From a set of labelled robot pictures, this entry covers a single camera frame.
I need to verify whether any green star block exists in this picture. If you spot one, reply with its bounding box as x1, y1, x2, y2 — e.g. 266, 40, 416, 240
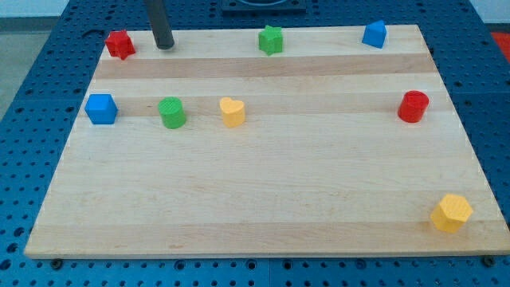
258, 26, 284, 56

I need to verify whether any red star block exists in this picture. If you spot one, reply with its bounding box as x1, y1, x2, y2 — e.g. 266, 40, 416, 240
104, 29, 135, 60

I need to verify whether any yellow heart block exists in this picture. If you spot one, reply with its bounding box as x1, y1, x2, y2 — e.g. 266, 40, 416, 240
219, 97, 245, 128

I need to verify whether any light wooden board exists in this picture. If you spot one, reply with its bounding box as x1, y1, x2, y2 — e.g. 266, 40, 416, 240
25, 25, 509, 259

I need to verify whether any green cylinder block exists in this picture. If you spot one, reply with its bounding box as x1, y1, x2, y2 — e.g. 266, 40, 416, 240
158, 97, 186, 129

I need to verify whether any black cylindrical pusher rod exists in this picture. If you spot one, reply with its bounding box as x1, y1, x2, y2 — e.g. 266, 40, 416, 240
144, 0, 175, 50

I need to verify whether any blue cube block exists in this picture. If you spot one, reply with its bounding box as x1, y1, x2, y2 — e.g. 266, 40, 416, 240
84, 94, 118, 124

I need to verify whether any blue triangular block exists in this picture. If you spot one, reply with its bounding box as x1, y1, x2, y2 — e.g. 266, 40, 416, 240
362, 20, 386, 49

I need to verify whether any red cylinder block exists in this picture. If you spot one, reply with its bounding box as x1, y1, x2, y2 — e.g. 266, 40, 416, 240
398, 90, 430, 123

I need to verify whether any yellow hexagon block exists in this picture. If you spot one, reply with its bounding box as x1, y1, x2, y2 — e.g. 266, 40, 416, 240
430, 194, 473, 234

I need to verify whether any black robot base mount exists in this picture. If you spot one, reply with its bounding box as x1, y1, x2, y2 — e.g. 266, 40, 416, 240
220, 0, 307, 14

